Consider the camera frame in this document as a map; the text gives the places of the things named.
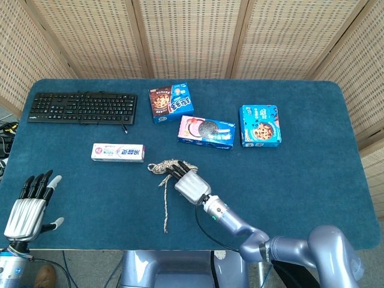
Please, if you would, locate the black keyboard cable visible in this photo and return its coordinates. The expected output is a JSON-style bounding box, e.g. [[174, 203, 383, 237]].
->
[[76, 91, 128, 134]]

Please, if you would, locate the pink and blue Oreo box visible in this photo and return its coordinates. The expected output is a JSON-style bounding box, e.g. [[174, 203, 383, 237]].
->
[[177, 115, 236, 151]]

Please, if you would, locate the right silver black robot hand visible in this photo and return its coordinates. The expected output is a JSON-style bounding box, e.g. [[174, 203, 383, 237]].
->
[[164, 160, 212, 206]]

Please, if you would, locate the black trouser leg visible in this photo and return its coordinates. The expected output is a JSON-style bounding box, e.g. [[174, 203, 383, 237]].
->
[[271, 260, 319, 288]]

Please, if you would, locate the black computer keyboard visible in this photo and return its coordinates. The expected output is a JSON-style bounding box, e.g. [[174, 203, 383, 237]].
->
[[26, 92, 138, 125]]

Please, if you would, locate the yellow black cable bundle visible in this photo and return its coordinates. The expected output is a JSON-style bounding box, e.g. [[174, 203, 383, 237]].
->
[[0, 121, 18, 134]]

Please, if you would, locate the brown and blue cookie box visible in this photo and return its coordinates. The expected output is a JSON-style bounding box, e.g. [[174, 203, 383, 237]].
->
[[148, 82, 194, 124]]

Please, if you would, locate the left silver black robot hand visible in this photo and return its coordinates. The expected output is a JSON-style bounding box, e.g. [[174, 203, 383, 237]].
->
[[3, 169, 65, 243]]

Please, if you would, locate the blue chocolate chip cookie box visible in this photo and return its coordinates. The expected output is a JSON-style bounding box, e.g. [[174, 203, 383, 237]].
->
[[238, 104, 283, 148]]

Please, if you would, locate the blue table mat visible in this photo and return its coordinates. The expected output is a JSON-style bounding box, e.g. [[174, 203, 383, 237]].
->
[[0, 78, 382, 251]]

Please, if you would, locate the brown leather shoe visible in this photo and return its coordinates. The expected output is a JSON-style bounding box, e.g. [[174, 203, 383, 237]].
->
[[33, 263, 57, 288]]

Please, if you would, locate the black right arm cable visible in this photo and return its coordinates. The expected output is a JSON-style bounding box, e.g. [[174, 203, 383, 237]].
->
[[194, 194, 241, 253]]

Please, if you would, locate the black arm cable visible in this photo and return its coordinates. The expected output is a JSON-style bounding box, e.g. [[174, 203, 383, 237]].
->
[[194, 194, 241, 253], [28, 256, 76, 288]]

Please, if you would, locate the metal table leg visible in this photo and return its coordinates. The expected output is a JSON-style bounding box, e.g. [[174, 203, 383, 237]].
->
[[258, 262, 268, 288]]

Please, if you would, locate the blue floor cable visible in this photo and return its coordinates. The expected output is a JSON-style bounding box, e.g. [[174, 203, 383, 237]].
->
[[62, 250, 79, 288]]

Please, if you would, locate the white pink toothpaste box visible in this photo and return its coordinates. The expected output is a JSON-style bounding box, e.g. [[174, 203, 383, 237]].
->
[[91, 143, 146, 164]]

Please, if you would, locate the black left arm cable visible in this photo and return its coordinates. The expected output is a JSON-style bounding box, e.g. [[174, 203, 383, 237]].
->
[[28, 256, 76, 288]]

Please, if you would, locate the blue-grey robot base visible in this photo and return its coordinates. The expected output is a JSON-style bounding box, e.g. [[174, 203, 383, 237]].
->
[[118, 250, 250, 288]]

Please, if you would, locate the black box on floor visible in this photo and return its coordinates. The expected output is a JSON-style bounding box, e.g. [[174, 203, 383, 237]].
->
[[0, 134, 14, 158]]

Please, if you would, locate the beige braided rope bundle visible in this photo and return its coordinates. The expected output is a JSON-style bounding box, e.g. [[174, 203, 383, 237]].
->
[[147, 159, 199, 234]]

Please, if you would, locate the woven bamboo folding screen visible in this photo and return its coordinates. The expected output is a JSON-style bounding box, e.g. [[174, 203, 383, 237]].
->
[[0, 0, 384, 211]]

